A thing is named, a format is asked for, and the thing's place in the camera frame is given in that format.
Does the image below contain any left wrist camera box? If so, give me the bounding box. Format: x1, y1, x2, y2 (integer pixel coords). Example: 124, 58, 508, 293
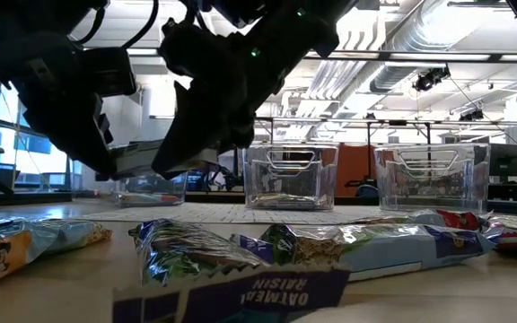
81, 46, 137, 99

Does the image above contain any black background rig frame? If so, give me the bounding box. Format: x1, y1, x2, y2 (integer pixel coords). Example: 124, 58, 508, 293
253, 114, 517, 198

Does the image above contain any grey woven placemat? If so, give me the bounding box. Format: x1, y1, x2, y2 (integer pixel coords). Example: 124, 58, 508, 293
76, 201, 488, 225

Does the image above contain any purple oatmeal raisin granola bar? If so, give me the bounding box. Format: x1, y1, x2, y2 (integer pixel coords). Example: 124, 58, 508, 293
231, 223, 496, 284
127, 218, 269, 288
112, 264, 353, 323

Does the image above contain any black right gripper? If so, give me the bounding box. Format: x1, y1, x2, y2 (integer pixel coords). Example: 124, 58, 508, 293
150, 19, 296, 180

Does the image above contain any orange partition panel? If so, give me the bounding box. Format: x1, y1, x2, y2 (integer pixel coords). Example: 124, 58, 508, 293
320, 144, 379, 197

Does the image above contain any black ceiling camera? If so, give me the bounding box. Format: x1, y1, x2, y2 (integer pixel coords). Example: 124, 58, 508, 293
413, 65, 451, 93
459, 109, 485, 122

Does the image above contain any black monitor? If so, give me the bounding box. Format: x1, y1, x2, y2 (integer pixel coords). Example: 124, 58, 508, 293
489, 143, 517, 177

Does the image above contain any clear plastic bin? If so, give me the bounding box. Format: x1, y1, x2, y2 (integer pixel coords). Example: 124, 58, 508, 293
242, 144, 339, 212
373, 143, 492, 214
113, 170, 188, 209

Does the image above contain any silver ventilation duct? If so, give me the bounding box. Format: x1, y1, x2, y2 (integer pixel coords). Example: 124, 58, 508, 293
368, 0, 511, 93

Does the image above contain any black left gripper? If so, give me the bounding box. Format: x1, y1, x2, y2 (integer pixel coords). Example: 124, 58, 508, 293
1, 48, 120, 182

